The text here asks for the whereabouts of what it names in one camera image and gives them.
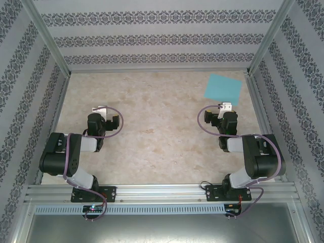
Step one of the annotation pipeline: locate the slotted grey cable duct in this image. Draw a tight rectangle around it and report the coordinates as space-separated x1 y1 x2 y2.
34 205 226 215

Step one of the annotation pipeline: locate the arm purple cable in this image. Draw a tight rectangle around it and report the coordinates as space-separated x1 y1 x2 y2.
197 105 283 220
62 106 124 222

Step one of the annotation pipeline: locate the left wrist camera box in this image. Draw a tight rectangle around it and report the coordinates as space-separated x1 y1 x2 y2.
91 105 108 119

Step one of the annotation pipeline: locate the aluminium frame post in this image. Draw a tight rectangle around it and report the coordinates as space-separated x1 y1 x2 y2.
24 0 72 76
247 0 297 75

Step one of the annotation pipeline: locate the aluminium back rail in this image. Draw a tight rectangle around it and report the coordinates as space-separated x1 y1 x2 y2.
68 67 250 74

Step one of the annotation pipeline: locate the grey metal sheet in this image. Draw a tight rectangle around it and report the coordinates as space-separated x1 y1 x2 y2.
25 214 311 243

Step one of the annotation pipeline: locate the aluminium mounting rail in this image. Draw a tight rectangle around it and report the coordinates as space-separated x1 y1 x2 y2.
24 184 298 205

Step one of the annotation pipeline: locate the aluminium corner strut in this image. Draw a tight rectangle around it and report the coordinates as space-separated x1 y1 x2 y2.
287 201 317 243
9 199 35 243

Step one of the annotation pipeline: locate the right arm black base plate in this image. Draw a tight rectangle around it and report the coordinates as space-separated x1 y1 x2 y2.
205 184 253 203

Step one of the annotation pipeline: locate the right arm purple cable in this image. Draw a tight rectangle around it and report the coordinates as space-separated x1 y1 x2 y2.
197 105 283 220

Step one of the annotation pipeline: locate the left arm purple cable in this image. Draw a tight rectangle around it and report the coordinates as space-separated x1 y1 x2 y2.
62 106 124 222

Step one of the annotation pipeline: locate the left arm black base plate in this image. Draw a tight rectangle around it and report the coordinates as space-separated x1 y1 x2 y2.
70 186 117 203

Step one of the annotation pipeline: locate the aluminium side rail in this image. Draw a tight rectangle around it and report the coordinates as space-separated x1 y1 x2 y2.
244 73 289 183
34 74 73 185

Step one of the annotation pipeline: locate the light blue paper sheet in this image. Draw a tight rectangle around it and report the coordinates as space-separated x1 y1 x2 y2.
204 73 243 106

